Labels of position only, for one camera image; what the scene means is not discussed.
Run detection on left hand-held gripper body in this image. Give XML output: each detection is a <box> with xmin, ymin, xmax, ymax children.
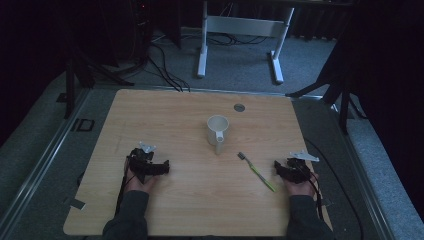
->
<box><xmin>127</xmin><ymin>141</ymin><xmax>162</xmax><ymax>185</ymax></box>

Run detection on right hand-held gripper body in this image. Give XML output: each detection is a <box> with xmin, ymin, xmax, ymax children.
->
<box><xmin>282</xmin><ymin>150</ymin><xmax>320</xmax><ymax>185</ymax></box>

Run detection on green toothbrush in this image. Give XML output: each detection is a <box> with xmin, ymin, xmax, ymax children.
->
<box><xmin>237</xmin><ymin>151</ymin><xmax>278</xmax><ymax>193</ymax></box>

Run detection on white cup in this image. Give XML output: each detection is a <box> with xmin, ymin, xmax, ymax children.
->
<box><xmin>206</xmin><ymin>114</ymin><xmax>230</xmax><ymax>156</ymax></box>

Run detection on person's right hand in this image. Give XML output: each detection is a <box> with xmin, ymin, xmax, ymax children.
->
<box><xmin>283</xmin><ymin>171</ymin><xmax>320</xmax><ymax>198</ymax></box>

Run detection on person's left hand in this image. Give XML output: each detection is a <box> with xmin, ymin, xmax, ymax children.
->
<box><xmin>124</xmin><ymin>167</ymin><xmax>158</xmax><ymax>195</ymax></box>

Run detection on grey tape strip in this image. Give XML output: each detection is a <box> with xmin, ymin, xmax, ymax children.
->
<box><xmin>62</xmin><ymin>197</ymin><xmax>87</xmax><ymax>211</ymax></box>

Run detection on black tripod stand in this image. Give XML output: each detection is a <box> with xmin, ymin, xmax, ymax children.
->
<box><xmin>63</xmin><ymin>46</ymin><xmax>135</xmax><ymax>120</ymax></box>
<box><xmin>285</xmin><ymin>43</ymin><xmax>368</xmax><ymax>135</ymax></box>

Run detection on dark computer tower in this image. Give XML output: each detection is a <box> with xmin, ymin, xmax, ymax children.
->
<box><xmin>130</xmin><ymin>0</ymin><xmax>155</xmax><ymax>66</ymax></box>

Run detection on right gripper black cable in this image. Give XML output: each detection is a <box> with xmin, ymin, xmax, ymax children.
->
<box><xmin>297</xmin><ymin>162</ymin><xmax>325</xmax><ymax>221</ymax></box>

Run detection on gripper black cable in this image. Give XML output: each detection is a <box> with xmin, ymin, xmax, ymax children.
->
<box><xmin>114</xmin><ymin>159</ymin><xmax>135</xmax><ymax>216</ymax></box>
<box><xmin>297</xmin><ymin>162</ymin><xmax>325</xmax><ymax>221</ymax></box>

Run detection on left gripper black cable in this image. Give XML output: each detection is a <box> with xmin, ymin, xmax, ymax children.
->
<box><xmin>114</xmin><ymin>159</ymin><xmax>135</xmax><ymax>216</ymax></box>

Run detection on long black cable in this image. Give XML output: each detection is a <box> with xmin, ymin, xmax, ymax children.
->
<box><xmin>303</xmin><ymin>137</ymin><xmax>365</xmax><ymax>240</ymax></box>

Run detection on metal floor rail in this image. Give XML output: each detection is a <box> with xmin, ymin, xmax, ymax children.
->
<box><xmin>0</xmin><ymin>87</ymin><xmax>92</xmax><ymax>236</ymax></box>
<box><xmin>319</xmin><ymin>96</ymin><xmax>398</xmax><ymax>240</ymax></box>

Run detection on black floor cables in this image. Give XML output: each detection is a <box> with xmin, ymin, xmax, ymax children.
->
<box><xmin>145</xmin><ymin>42</ymin><xmax>192</xmax><ymax>93</ymax></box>

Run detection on white desk frame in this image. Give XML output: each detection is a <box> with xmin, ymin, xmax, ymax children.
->
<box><xmin>196</xmin><ymin>0</ymin><xmax>296</xmax><ymax>85</ymax></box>

